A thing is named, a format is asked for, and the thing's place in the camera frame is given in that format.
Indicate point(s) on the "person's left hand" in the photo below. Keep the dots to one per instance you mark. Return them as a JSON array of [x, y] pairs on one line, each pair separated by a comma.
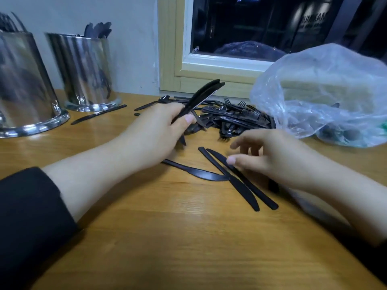
[[151, 139]]

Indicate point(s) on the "dark parked car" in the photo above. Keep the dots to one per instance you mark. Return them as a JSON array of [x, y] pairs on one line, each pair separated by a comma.
[[251, 50]]

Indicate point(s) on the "black plastic fork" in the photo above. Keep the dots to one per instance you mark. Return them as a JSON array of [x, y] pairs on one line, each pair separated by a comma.
[[20, 21], [7, 22]]

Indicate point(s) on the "clear plastic bag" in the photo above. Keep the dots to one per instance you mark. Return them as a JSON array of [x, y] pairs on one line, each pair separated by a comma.
[[326, 81]]

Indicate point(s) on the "person's right hand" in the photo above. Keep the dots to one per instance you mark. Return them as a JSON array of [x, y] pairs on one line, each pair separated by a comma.
[[278, 160]]

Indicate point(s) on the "bundle of black cutlery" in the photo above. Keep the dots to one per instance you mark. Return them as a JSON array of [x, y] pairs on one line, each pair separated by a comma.
[[97, 29]]

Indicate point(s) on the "pile of black plastic cutlery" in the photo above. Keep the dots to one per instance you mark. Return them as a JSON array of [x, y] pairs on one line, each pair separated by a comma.
[[236, 120]]

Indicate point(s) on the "person's right forearm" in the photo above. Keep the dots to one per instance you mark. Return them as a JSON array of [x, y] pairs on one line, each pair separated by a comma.
[[357, 202]]

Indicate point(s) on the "person's left forearm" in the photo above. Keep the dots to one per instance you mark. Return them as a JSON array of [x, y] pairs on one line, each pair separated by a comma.
[[48, 208]]

